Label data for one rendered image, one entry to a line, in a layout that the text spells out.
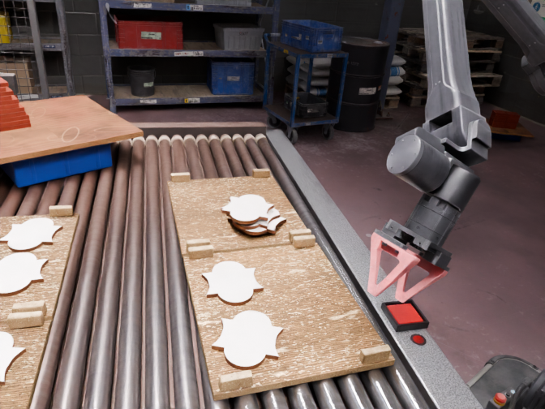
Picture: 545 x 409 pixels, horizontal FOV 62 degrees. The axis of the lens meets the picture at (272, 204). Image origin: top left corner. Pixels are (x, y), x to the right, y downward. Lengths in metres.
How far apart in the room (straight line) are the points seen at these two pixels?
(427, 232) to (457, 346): 1.87
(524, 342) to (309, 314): 1.82
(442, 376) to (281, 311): 0.34
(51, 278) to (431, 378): 0.81
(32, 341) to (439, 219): 0.74
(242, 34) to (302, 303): 4.52
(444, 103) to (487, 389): 1.44
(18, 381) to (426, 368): 0.73
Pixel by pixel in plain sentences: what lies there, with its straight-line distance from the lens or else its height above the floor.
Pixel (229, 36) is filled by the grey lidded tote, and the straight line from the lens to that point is 5.29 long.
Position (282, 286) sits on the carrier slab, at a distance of 1.06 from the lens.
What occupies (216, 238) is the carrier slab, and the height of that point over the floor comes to 0.94.
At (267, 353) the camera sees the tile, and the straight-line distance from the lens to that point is 0.89.
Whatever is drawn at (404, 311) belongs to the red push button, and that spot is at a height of 0.93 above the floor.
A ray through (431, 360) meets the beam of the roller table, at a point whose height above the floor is 0.91.
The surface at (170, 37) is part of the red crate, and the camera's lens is 5.16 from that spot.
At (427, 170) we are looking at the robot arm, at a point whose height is 1.37.
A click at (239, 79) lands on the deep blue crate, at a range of 5.44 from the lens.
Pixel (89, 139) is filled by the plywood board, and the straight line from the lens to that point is 1.57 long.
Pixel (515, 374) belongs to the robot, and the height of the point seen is 0.24.
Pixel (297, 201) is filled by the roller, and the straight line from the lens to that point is 1.44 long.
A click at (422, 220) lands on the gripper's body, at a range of 0.65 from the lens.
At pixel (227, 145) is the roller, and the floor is 0.92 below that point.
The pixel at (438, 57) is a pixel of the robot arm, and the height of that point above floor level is 1.48.
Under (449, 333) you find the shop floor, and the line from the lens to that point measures 2.54.
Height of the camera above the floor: 1.59
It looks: 29 degrees down
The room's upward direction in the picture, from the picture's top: 5 degrees clockwise
